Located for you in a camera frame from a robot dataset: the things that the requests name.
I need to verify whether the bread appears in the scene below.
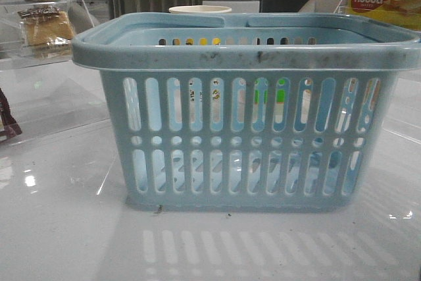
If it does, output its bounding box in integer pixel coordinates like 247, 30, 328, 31
18, 6, 74, 59

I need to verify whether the red nut snack packet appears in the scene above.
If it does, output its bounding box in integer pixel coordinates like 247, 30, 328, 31
0, 89, 22, 142

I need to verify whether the light blue plastic basket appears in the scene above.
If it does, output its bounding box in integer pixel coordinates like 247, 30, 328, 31
72, 13, 420, 210

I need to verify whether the grey armchair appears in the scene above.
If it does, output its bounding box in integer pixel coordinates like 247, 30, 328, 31
299, 0, 345, 13

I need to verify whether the clear acrylic display shelf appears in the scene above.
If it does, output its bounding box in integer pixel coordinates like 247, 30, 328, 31
0, 0, 109, 143

